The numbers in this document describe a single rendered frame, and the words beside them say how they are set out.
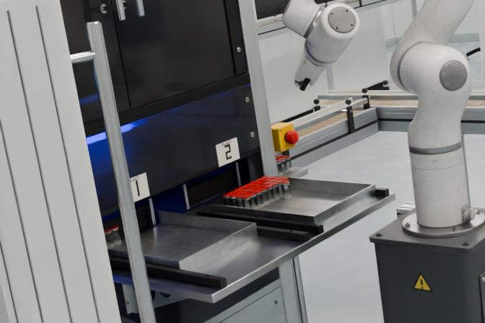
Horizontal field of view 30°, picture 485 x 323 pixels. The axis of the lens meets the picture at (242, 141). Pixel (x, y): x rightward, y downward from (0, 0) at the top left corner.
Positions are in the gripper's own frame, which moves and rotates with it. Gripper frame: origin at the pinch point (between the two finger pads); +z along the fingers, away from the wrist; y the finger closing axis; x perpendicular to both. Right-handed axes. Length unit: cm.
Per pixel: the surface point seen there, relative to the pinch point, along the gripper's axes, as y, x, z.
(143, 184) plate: 34.2, -26.9, 19.0
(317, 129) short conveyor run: -19, 19, 76
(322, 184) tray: 14.2, 17.6, 29.7
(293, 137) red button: -1.0, 7.9, 43.6
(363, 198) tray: 18.9, 25.8, 15.1
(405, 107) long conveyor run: -40, 46, 80
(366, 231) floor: -47, 87, 249
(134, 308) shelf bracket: 62, -18, 26
